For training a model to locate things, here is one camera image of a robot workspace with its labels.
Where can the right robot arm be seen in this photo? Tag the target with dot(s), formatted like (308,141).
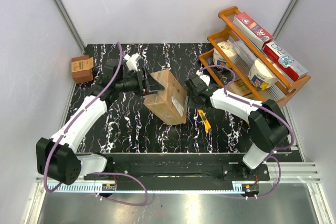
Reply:
(268,127)

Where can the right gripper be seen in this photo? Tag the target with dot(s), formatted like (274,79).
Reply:
(190,103)

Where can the upper beige cleaning pad pack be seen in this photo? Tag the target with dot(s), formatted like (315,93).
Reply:
(239,88)

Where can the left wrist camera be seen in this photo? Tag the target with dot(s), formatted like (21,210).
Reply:
(131,62)

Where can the brown cardboard express box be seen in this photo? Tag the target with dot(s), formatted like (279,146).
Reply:
(169,104)

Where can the red cleaning pad pack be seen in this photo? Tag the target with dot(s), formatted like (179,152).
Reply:
(81,69)

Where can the lower beige cleaning pad pack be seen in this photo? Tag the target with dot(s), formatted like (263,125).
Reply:
(253,97)

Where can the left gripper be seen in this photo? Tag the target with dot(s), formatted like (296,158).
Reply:
(149,85)

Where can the right toilet paper roll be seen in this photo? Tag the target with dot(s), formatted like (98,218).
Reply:
(260,76)

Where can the red white toothpaste box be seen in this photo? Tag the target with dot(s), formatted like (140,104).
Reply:
(252,30)

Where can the red silver toothpaste box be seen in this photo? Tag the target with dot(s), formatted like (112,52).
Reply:
(284,61)

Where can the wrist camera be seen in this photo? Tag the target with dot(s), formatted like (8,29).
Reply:
(205,78)
(131,62)

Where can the beige cleaning pad pack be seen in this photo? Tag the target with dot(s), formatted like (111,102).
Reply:
(253,97)
(239,88)

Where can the yellow utility knife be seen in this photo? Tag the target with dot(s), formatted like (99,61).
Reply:
(205,121)

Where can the orange wooden shelf rack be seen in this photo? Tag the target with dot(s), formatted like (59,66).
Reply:
(282,91)

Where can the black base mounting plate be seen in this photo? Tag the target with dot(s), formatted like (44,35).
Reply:
(184,172)

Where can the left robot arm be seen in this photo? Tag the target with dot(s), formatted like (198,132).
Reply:
(56,156)

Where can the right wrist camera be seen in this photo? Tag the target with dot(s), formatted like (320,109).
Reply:
(205,78)

